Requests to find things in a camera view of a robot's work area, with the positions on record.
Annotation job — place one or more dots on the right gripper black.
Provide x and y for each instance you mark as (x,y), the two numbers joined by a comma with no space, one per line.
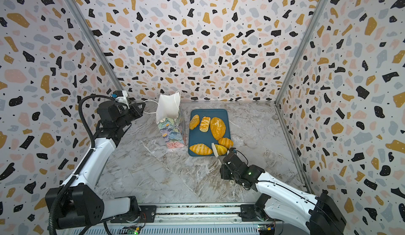
(228,158)

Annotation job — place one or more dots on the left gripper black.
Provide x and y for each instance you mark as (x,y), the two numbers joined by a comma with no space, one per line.
(133,108)

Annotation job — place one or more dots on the shell shaped bread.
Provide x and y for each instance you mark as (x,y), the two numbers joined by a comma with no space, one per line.
(226,142)
(221,150)

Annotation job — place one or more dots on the floral paper bag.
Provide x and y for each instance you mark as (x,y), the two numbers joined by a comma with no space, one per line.
(170,120)

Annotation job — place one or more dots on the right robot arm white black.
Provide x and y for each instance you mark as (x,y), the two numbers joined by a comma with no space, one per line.
(316,215)

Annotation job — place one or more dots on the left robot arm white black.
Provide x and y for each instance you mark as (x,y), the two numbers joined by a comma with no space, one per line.
(75,204)

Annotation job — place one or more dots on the large oval brown bread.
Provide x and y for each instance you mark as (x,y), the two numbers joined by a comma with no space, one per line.
(218,128)

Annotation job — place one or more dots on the croissant shaped bread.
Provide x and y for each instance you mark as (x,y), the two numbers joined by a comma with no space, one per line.
(201,149)

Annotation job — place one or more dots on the striped glazed bread loaf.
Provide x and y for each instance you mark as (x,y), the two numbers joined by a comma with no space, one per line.
(205,124)

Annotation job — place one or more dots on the small oval bread roll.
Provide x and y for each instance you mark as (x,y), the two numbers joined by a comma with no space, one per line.
(195,121)

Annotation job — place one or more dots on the teal rectangular tray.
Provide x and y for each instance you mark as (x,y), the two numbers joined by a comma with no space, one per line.
(196,136)

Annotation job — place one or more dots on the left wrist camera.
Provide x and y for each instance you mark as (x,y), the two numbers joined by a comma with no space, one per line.
(121,96)

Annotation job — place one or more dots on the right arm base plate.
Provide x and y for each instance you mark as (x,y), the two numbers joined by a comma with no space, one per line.
(251,212)

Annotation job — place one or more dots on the left corner aluminium post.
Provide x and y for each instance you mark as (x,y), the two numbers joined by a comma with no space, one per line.
(76,12)

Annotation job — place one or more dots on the corner aluminium post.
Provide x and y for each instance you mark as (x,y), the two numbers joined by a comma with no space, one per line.
(76,12)
(301,48)

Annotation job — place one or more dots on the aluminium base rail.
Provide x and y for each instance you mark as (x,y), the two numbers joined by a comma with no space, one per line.
(190,219)

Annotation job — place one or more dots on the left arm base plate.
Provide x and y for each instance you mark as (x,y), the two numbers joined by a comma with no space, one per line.
(144,214)

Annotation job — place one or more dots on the right corner aluminium post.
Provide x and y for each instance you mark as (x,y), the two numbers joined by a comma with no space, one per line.
(301,48)

